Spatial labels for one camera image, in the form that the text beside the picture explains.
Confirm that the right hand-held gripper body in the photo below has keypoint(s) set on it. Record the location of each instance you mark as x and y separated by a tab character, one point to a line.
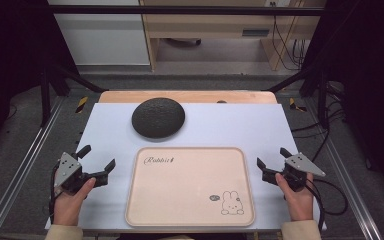
299	166

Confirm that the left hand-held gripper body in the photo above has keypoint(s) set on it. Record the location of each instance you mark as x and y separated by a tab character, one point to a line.
67	168

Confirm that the dark textured bowl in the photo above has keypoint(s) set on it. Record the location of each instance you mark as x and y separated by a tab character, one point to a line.
158	117

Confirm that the beige tray with rabbit print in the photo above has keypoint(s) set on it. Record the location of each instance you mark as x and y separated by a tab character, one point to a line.
186	190

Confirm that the person's right hand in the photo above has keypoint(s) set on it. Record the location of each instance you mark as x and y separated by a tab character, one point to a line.
296	203

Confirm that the person's left hand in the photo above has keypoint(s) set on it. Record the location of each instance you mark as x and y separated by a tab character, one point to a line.
67	206

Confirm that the yellow black tape marker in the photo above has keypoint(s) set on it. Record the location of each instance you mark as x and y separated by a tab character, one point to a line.
82	104
294	104

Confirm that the wooden table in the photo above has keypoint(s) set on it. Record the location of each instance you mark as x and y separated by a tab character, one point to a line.
186	96

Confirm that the white cabinet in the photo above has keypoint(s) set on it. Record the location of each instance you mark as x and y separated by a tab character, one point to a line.
103	36

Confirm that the black curtain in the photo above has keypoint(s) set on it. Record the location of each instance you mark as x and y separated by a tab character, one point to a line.
370	66
13	50

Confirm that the light wooden desk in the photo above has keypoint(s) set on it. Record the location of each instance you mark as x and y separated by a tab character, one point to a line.
213	25

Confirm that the aluminium floor rail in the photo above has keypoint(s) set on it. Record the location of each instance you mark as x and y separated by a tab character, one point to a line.
350	180
23	166

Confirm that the black metal frame strut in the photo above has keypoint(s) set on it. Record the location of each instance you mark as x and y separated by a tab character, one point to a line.
80	81
291	81

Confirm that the black horizontal frame bar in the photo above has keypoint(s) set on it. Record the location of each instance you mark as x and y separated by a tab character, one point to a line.
180	10

